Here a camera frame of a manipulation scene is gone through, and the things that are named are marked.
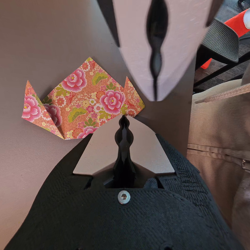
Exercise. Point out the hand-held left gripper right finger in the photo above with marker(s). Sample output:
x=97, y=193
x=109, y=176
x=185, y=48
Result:
x=150, y=152

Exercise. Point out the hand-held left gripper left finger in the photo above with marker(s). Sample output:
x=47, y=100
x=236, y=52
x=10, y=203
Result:
x=97, y=152

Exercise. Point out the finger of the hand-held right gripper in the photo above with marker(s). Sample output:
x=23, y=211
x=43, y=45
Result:
x=131, y=31
x=183, y=35

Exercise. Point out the floral origami paper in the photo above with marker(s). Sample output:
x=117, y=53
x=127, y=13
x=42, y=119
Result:
x=82, y=101

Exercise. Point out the black mesh chair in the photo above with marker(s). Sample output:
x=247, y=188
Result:
x=220, y=43

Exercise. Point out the orange red object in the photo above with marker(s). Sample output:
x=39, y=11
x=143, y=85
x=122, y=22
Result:
x=238, y=21

